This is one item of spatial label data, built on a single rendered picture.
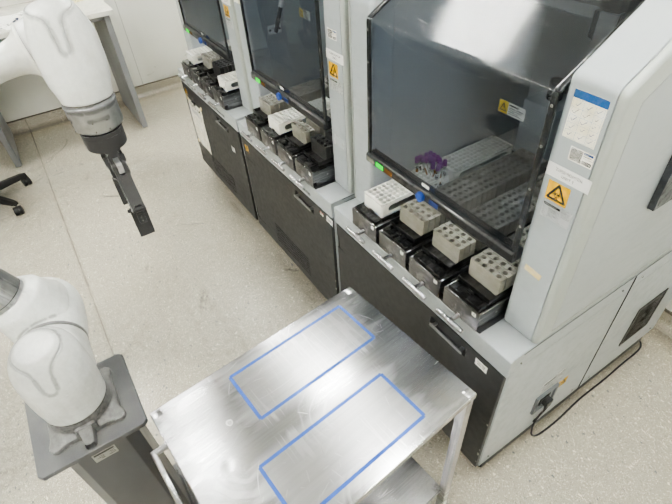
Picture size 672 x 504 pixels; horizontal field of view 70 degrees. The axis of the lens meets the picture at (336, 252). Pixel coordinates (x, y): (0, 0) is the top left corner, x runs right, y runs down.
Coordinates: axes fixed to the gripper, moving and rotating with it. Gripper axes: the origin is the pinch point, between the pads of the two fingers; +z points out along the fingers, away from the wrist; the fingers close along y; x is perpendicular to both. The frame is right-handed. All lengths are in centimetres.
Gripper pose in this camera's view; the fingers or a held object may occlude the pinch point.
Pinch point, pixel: (136, 212)
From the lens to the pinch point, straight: 111.0
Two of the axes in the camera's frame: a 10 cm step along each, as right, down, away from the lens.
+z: 0.6, 7.4, 6.8
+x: 8.4, -4.0, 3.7
